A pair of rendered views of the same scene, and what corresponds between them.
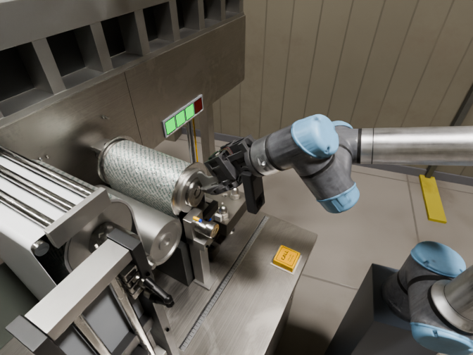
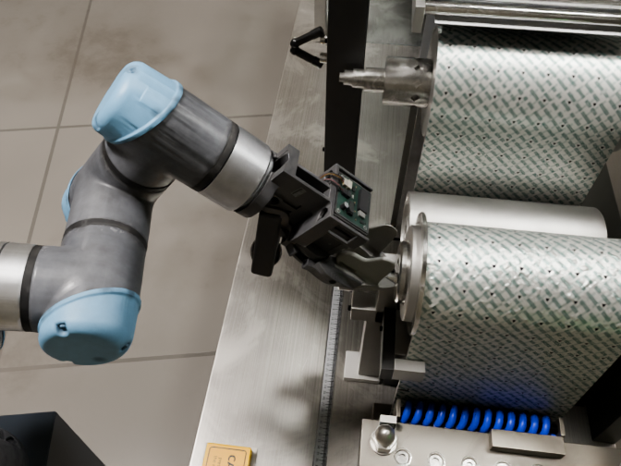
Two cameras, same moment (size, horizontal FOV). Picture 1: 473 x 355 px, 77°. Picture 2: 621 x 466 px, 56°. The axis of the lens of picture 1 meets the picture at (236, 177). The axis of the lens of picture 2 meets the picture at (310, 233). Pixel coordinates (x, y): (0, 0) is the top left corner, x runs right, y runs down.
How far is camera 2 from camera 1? 0.88 m
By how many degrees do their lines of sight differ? 85
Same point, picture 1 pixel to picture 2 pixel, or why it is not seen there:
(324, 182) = not seen: hidden behind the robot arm
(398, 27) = not seen: outside the picture
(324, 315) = not seen: outside the picture
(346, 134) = (66, 255)
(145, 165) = (520, 234)
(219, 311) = (312, 330)
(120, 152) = (607, 245)
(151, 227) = (427, 200)
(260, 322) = (244, 338)
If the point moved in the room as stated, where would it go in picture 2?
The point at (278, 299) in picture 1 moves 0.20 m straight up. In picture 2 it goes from (225, 384) to (208, 325)
